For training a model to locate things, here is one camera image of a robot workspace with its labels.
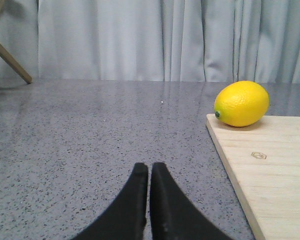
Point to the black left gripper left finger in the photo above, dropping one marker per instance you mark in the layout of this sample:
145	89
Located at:
125	217

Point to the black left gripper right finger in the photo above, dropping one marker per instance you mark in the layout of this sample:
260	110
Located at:
172	214

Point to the wooden cutting board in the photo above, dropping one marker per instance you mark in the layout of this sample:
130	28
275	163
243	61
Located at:
263	164

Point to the yellow lemon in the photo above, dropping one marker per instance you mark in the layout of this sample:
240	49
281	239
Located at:
241	103

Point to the grey curtain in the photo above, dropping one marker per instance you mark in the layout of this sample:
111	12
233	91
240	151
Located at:
155	40

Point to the wooden folding rack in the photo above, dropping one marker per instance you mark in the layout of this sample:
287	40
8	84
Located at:
10	60

